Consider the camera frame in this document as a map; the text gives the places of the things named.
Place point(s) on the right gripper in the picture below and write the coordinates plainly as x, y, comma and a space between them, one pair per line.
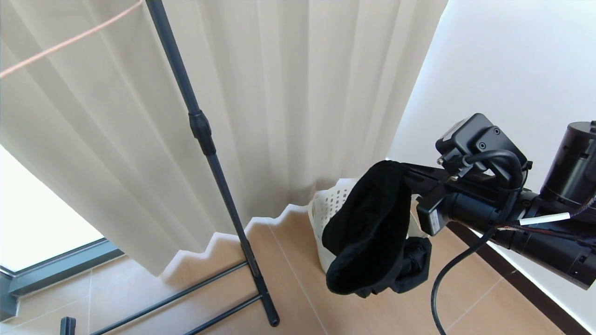
479, 209

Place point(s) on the black shorts with white logo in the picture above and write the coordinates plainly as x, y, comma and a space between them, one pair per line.
368, 232

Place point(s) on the white laundry basket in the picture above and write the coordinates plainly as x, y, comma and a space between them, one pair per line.
326, 209

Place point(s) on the black clothes rack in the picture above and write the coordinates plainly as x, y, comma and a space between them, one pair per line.
200, 125

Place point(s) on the beige curtain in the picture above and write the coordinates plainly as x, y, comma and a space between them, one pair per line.
279, 93

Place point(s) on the window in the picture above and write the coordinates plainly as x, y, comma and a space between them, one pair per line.
28, 223

